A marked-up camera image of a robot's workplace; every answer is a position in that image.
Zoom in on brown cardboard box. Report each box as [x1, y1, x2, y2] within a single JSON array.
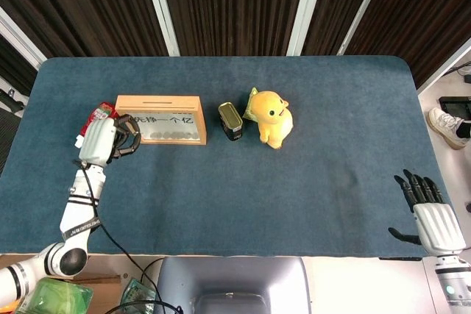
[[73, 254, 163, 314]]

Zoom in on yellow green snack packet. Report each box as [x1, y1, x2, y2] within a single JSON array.
[[241, 87, 261, 122]]

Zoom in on white partition post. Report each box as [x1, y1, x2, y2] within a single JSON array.
[[286, 0, 328, 57], [0, 7, 48, 71], [417, 36, 471, 93], [336, 0, 391, 56], [140, 0, 181, 57]]

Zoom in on black and gold tin can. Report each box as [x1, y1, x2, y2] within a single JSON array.
[[217, 101, 244, 142]]

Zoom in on green printed packet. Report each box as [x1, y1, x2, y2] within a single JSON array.
[[121, 277, 157, 310]]

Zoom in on blue table cloth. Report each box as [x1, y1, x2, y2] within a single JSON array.
[[0, 55, 454, 259]]

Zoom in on grey robot torso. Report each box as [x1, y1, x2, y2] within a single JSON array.
[[156, 257, 312, 314]]

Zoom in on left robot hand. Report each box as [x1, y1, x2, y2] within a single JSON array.
[[78, 113, 142, 166]]

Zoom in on wooden framed box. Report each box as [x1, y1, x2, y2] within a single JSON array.
[[114, 94, 208, 146]]

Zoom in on person's leg in black sock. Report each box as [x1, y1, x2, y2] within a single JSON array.
[[456, 121, 471, 142]]

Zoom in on red ketchup bottle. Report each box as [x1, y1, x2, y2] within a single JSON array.
[[75, 101, 119, 148]]

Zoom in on white sneaker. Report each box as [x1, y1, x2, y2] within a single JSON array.
[[426, 107, 467, 151]]

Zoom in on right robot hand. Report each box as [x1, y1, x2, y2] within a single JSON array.
[[388, 168, 466, 257]]

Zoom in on black flat box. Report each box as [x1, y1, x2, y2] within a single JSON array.
[[437, 96, 471, 122]]

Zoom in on yellow plush dinosaur toy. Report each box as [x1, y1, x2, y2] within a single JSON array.
[[249, 90, 294, 150]]

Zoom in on black cable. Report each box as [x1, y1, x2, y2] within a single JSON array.
[[69, 161, 185, 314]]

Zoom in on green plastic bag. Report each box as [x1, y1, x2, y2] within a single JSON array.
[[27, 276, 93, 314]]

